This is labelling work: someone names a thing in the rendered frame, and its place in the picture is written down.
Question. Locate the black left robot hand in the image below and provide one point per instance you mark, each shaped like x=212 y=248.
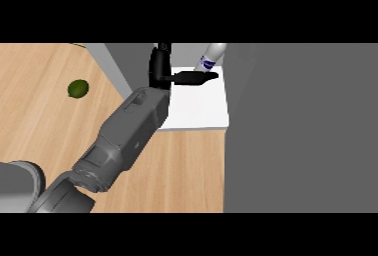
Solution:
x=159 y=68

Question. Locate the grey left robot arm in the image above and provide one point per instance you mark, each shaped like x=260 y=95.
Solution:
x=128 y=133

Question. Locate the white water bottle blue label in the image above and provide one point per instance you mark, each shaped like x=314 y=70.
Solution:
x=212 y=55

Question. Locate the dark grey cabinet door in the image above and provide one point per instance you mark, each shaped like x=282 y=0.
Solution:
x=300 y=133

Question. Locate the green lime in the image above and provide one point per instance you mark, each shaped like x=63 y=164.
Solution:
x=77 y=89

